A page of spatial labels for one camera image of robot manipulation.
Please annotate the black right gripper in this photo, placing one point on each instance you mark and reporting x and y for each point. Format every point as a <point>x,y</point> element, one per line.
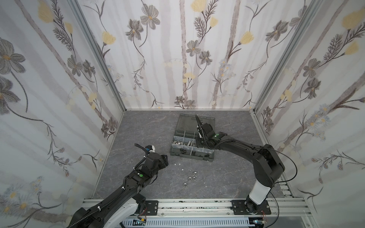
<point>201,132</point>

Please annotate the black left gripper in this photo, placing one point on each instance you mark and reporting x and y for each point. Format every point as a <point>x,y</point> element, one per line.
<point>162,161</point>

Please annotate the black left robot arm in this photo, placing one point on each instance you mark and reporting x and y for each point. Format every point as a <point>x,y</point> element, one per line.
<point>126,199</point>

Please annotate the clear plastic organizer box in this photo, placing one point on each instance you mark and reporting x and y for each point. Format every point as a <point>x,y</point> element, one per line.
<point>186,143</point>

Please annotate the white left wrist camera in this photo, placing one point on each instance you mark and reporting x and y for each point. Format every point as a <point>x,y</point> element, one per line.
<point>150,148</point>

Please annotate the white slotted cable duct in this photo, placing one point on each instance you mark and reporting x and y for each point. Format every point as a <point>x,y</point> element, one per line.
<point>188,223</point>

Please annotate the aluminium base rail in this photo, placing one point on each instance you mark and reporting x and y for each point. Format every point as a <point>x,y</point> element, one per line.
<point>277,212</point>

